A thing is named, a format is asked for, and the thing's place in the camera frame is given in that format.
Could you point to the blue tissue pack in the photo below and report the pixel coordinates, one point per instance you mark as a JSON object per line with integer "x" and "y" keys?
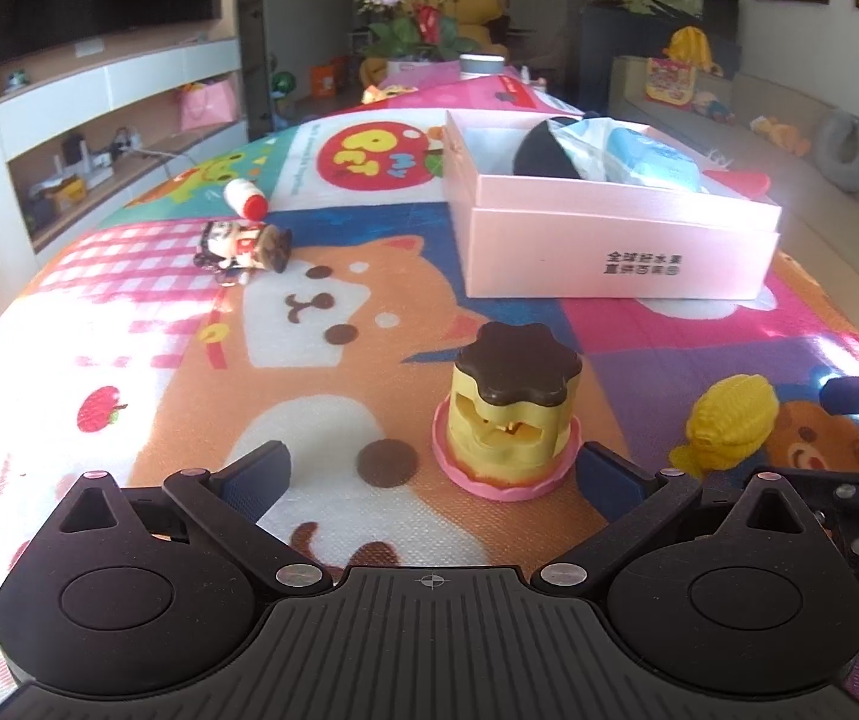
{"x": 639, "y": 157}

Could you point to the yellow plush bear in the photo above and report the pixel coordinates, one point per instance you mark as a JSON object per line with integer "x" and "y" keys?
{"x": 486, "y": 15}

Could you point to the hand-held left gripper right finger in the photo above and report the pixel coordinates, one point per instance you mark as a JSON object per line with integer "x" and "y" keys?
{"x": 609, "y": 478}

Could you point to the yellow box on shelf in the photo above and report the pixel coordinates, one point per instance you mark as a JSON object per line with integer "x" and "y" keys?
{"x": 66, "y": 193}

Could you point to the green ball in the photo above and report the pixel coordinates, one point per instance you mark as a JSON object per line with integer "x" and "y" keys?
{"x": 284, "y": 82}

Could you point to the small white bottle red cap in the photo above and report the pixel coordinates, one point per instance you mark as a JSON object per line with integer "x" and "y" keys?
{"x": 242, "y": 195}

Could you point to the black plush toy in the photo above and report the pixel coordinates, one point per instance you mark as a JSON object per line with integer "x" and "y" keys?
{"x": 538, "y": 154}

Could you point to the grey and white cylinder speaker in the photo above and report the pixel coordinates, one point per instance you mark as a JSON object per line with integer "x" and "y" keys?
{"x": 482, "y": 67}

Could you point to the orange plush toy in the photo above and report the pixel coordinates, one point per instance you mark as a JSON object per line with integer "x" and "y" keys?
{"x": 782, "y": 136}

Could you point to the yellow pudding toy brown top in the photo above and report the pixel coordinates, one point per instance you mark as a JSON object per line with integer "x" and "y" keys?
{"x": 508, "y": 367}

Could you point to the white wall shelf unit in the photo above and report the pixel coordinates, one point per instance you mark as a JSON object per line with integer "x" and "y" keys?
{"x": 137, "y": 79}

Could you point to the yellow garment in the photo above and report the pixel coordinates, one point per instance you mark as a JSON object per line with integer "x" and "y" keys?
{"x": 688, "y": 45}

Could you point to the beige sofa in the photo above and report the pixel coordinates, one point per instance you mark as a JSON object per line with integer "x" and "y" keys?
{"x": 812, "y": 225}

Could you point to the small yellow toy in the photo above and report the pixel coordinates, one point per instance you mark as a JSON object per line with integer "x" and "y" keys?
{"x": 388, "y": 94}

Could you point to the pink gift bag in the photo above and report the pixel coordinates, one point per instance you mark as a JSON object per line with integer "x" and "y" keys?
{"x": 208, "y": 106}

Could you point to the pink planter box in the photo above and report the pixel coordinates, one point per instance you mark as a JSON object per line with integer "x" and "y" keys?
{"x": 418, "y": 76}

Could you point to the black aquarium cabinet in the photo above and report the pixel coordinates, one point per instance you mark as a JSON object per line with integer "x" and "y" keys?
{"x": 602, "y": 52}

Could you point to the purple orchid plant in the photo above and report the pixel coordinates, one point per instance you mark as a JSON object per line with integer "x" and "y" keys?
{"x": 414, "y": 0}

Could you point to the small plush doll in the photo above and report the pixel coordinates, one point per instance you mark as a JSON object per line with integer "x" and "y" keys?
{"x": 713, "y": 106}

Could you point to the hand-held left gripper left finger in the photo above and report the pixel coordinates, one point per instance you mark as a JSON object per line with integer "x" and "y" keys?
{"x": 257, "y": 476}

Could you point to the cartoon printed desktop mat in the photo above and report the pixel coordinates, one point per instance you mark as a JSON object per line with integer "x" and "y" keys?
{"x": 249, "y": 360}

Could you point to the orange box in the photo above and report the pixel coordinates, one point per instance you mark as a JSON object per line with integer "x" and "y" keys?
{"x": 327, "y": 79}

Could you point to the yellow knitted toy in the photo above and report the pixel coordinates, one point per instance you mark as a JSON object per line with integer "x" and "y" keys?
{"x": 733, "y": 412}

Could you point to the colourful printed bag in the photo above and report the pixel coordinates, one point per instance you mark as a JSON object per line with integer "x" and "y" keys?
{"x": 669, "y": 81}

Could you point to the pink cardboard box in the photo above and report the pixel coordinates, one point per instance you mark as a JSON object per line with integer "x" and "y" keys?
{"x": 587, "y": 262}

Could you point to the grey neck pillow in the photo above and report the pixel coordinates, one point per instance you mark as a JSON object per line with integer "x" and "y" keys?
{"x": 834, "y": 154}

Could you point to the red and white foam rocket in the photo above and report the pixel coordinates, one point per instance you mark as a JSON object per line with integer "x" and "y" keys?
{"x": 744, "y": 181}

